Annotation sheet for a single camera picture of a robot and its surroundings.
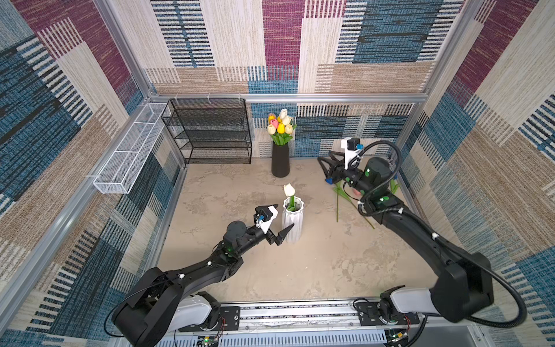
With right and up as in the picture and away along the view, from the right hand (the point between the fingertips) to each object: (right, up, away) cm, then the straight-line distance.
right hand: (324, 158), depth 75 cm
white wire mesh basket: (-67, -5, -5) cm, 68 cm away
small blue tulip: (+41, -10, +33) cm, 54 cm away
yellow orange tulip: (-19, +20, +19) cm, 33 cm away
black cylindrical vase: (-15, +2, +33) cm, 36 cm away
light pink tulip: (-12, +13, +13) cm, 22 cm away
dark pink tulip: (+8, -11, -10) cm, 17 cm away
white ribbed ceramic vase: (-10, -21, 0) cm, 23 cm away
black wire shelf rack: (-50, +17, +34) cm, 62 cm away
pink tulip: (-17, +16, +14) cm, 27 cm away
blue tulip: (+13, -13, +27) cm, 33 cm away
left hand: (-14, -19, +1) cm, 23 cm away
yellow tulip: (-15, +14, +14) cm, 25 cm away
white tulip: (-19, +13, +13) cm, 26 cm away
